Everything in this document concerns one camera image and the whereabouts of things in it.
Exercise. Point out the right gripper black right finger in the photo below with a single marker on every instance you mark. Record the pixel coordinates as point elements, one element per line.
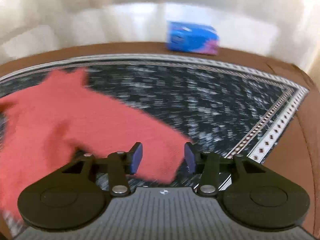
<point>251,194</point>

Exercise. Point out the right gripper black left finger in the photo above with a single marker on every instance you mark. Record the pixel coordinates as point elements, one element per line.
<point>79,192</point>

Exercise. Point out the pink knitted sweater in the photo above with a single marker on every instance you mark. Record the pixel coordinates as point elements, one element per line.
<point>46,123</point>

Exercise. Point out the dark patterned table mat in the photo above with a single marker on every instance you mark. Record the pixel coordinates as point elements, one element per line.
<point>219,107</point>

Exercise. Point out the blue tissue pack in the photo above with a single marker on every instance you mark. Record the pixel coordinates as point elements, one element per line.
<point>192,38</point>

